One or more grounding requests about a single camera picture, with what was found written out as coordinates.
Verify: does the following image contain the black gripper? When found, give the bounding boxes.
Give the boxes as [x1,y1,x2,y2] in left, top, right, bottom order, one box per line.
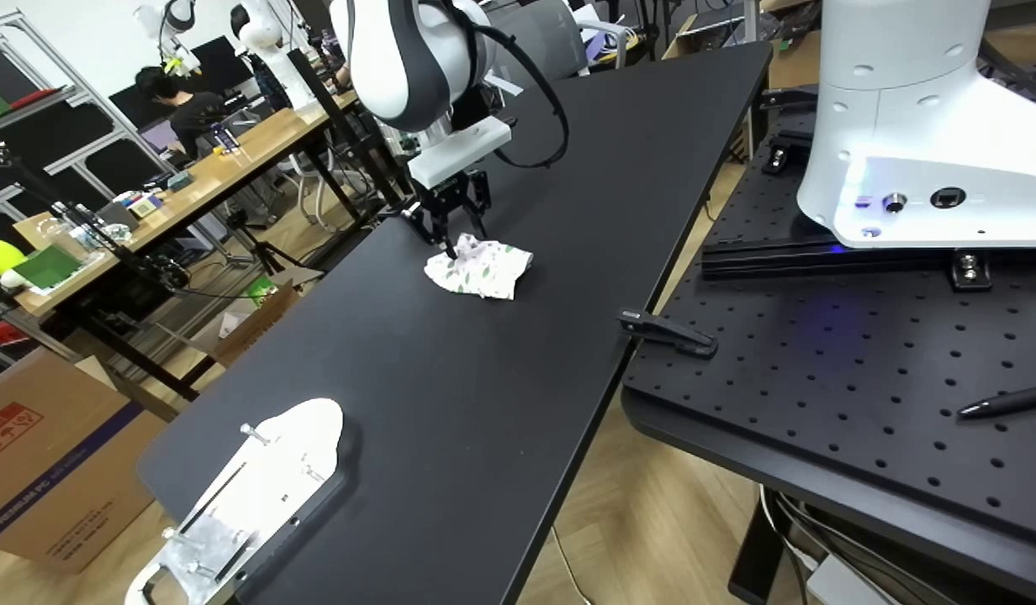
[413,161,497,263]

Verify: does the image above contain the white cloth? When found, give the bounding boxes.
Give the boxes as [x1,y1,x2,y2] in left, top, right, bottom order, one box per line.
[422,231,539,304]

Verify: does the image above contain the grey office chair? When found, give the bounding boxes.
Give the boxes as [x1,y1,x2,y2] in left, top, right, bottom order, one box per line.
[487,0,592,83]

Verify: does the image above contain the black clamp lever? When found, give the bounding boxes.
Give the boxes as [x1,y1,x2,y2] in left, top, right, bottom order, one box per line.
[620,305,725,363]

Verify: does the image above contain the long wooden desk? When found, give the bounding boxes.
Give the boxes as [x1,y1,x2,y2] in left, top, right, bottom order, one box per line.
[12,83,370,324]

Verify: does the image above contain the black laptop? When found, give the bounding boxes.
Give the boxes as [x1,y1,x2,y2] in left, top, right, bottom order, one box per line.
[189,33,256,95]

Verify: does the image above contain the seated person in black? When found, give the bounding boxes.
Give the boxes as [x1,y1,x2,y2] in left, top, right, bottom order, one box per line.
[132,65,233,161]

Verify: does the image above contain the green flat item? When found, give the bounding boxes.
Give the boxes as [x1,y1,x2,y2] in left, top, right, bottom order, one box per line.
[15,243,87,296]

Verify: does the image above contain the black perforated breadboard plate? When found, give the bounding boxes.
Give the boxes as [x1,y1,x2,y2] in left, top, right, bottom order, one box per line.
[620,110,1036,605]

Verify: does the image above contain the brown cardboard box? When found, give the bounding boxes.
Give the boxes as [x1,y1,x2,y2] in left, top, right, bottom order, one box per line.
[0,346,173,577]

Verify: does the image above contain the black pen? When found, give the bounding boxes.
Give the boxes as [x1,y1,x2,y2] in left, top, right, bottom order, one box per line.
[957,380,1036,422]

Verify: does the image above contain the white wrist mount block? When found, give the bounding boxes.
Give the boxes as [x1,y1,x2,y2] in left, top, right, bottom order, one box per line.
[406,113,518,195]

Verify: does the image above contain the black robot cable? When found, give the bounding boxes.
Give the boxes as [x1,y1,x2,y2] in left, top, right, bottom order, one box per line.
[469,17,572,175]

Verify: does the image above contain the black camera tripod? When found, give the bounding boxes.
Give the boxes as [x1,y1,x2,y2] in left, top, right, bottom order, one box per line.
[227,206,322,279]

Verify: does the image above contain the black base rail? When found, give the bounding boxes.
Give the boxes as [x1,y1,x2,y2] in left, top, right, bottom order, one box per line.
[699,236,1036,286]

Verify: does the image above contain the black bracket with silver bolt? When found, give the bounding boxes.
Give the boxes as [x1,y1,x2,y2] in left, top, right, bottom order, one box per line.
[947,250,996,296]

